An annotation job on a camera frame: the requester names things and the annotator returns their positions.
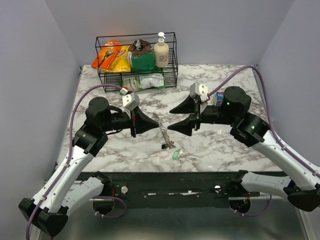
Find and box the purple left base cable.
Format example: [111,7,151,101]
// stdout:
[92,195,128,219]

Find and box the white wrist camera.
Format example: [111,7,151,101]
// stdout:
[189,82,210,103]
[119,86,140,111]

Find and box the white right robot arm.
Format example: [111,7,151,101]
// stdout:
[168,83,320,212]

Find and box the orange razor package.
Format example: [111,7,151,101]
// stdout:
[91,41,121,71]

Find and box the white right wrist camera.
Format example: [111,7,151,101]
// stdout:
[189,82,210,103]

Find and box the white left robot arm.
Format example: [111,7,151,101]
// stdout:
[18,93,159,238]

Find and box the blue green sponge pack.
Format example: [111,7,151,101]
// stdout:
[213,91,224,106]

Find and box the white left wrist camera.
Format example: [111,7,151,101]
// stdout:
[119,86,140,111]

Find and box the cream pump soap bottle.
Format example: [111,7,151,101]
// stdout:
[153,32,169,68]

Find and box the green white snack bag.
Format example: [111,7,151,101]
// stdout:
[120,73,166,92]

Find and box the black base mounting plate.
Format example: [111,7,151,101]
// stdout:
[77,172,260,210]

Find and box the black wire rack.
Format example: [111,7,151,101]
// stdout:
[95,31,179,88]

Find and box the aluminium frame rail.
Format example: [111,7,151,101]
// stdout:
[251,64,306,200]

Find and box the green tagged key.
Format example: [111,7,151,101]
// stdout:
[172,149,183,160]

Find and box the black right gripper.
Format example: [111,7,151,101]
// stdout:
[167,92,237,137]

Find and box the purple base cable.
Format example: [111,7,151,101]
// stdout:
[92,195,128,219]
[233,194,273,217]

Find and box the yellow snack bag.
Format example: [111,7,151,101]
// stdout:
[107,45,131,73]

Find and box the green brown paper bag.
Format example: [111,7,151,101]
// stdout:
[127,39,156,73]

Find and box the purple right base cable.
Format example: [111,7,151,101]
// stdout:
[233,194,273,217]

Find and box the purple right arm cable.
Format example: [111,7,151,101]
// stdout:
[206,64,320,180]

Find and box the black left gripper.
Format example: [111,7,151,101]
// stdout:
[101,104,160,138]

